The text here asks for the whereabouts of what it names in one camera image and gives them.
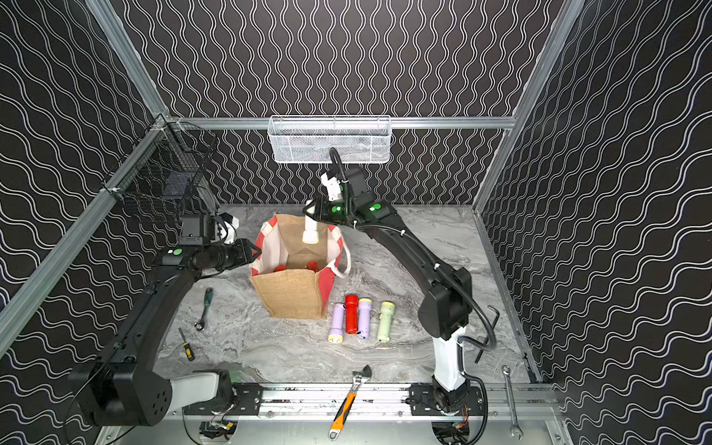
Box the light green flashlight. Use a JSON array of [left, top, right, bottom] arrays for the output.
[[376, 301, 395, 343], [302, 215, 319, 245]]

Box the jute tote bag red trim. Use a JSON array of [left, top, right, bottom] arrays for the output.
[[250, 214, 350, 320]]

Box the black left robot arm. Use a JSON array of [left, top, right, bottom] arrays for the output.
[[69, 213, 261, 426]]

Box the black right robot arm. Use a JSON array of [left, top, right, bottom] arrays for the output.
[[302, 166, 497, 413]]

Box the red flashlight front row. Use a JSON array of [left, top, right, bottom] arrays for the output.
[[345, 295, 359, 335]]

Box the lavender flashlight middle front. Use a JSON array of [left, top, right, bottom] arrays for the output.
[[357, 298, 373, 339]]

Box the yellow black small screwdriver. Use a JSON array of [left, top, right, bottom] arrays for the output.
[[178, 327, 196, 362]]

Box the lavender flashlight yellow head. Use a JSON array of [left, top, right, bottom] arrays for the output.
[[327, 303, 346, 344]]

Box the black hex key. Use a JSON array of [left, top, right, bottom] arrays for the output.
[[475, 305, 501, 363]]

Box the silver combination wrench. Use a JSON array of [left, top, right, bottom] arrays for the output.
[[502, 365, 524, 441]]

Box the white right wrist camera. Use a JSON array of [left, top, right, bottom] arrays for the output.
[[320, 174, 343, 202]]

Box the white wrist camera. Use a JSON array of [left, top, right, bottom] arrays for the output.
[[216, 212, 239, 245], [320, 174, 343, 202]]

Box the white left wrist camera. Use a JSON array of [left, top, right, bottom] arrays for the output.
[[216, 212, 239, 245]]

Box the white wire mesh basket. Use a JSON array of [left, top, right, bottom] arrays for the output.
[[267, 115, 392, 164]]

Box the black wire mesh basket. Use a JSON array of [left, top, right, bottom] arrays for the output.
[[104, 120, 220, 222]]

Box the orange handled adjustable wrench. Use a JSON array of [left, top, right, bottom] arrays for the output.
[[328, 365, 373, 441]]

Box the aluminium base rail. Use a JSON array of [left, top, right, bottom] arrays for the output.
[[110, 381, 563, 419]]

